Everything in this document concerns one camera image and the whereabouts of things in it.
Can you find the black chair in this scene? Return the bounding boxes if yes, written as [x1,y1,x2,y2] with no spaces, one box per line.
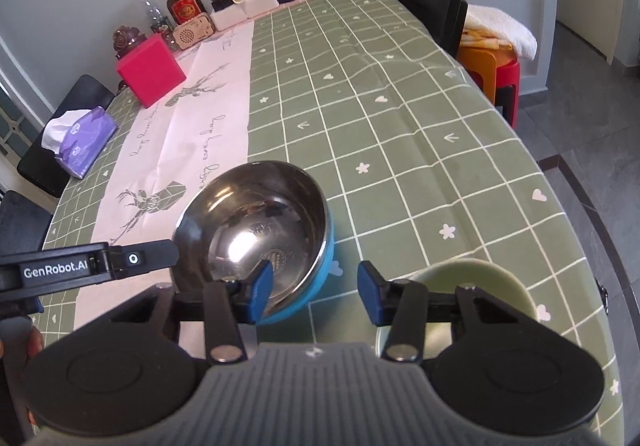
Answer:
[0,191,52,257]
[17,75,118,198]

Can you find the black chair far left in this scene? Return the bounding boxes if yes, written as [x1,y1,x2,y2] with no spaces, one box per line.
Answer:
[17,75,118,198]

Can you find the blue steel-lined bowl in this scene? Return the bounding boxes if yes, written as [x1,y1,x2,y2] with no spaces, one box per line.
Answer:
[257,212,335,326]

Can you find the white box left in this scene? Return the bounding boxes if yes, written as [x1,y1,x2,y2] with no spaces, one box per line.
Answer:
[210,3,248,32]

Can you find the green ceramic bowl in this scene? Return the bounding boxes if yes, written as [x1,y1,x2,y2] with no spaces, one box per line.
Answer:
[374,258,540,358]

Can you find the red orange stacked stools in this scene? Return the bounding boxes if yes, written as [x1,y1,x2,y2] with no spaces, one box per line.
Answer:
[457,47,521,129]

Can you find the white towel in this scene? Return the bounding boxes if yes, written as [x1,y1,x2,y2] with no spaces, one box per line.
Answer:
[460,4,538,61]

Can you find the white door with glass panes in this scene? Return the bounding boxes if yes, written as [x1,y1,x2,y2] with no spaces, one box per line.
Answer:
[0,86,38,168]

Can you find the liquor bottle red label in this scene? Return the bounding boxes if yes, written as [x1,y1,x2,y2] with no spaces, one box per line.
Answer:
[167,0,206,25]

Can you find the red box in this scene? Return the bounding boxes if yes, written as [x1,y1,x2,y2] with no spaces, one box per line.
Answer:
[116,35,186,108]

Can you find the white box right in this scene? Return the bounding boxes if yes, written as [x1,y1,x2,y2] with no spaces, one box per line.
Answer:
[241,0,280,18]

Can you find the white box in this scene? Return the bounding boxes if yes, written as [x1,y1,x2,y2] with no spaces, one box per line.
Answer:
[241,0,280,18]
[210,3,248,32]

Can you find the black chair near left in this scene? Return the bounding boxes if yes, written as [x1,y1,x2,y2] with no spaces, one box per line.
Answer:
[0,191,52,257]

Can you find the beige small radio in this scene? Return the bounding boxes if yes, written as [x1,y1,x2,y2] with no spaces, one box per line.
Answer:
[172,13,216,50]

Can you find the person's hand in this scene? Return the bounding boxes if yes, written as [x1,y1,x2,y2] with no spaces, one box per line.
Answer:
[22,325,47,427]

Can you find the clear plastic bottle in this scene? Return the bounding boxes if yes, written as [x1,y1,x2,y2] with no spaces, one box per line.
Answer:
[140,0,179,52]

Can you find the purple tissue pack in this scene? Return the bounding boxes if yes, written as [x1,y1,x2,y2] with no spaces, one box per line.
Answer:
[40,106,118,179]

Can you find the brown figurine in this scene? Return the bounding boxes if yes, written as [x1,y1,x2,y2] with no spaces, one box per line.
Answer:
[113,25,146,60]

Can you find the green checked tablecloth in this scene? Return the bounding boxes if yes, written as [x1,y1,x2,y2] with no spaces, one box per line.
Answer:
[44,0,625,445]

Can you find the orange steel-lined bowl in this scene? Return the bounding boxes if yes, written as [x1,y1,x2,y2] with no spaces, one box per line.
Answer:
[171,160,332,320]

